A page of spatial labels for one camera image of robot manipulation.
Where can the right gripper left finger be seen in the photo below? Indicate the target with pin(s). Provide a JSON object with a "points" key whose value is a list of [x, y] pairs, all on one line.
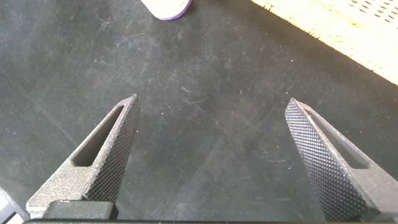
{"points": [[93, 174]]}

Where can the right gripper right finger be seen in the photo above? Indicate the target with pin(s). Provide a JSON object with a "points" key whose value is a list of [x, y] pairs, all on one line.
{"points": [[342, 174]]}

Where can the purple trash bag roll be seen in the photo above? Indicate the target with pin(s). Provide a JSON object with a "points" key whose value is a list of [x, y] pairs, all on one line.
{"points": [[168, 7]]}

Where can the rectangular wicker basket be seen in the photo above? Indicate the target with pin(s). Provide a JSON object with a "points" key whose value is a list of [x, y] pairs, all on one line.
{"points": [[348, 28]]}

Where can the black table cloth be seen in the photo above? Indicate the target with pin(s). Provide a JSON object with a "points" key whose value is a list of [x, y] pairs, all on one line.
{"points": [[202, 109]]}

